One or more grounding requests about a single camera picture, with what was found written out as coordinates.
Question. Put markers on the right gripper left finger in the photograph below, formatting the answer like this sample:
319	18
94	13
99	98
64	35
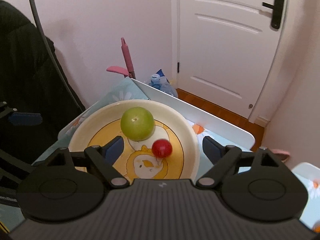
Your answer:
103	158

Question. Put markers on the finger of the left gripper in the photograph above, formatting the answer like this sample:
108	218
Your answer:
17	118

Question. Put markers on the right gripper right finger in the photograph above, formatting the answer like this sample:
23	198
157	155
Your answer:
223	158

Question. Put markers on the green apple with stem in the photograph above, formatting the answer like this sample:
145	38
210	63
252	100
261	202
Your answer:
137	124

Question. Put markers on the red cherry tomato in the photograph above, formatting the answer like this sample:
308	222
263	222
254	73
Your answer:
162	148

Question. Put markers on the black garment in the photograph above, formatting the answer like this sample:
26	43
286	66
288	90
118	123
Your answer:
31	84

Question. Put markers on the white table left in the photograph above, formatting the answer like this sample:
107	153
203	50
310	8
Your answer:
195	114

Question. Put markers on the white table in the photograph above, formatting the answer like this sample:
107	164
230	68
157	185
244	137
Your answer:
308	174
195	114

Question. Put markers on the cream yellow cartoon plate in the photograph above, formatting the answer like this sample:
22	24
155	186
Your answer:
137	159

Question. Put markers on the white table right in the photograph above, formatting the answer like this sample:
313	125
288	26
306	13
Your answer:
308	174

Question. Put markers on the blue plastic bag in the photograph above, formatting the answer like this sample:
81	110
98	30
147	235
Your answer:
160	82

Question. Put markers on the white panel door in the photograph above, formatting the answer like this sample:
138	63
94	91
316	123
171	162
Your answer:
226	49

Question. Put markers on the grey curved pole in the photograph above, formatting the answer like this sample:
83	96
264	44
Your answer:
51	55

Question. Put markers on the pink broom handle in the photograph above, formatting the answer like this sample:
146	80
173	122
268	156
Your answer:
128	71

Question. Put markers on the black door handle lock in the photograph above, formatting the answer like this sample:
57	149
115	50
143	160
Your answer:
277	12

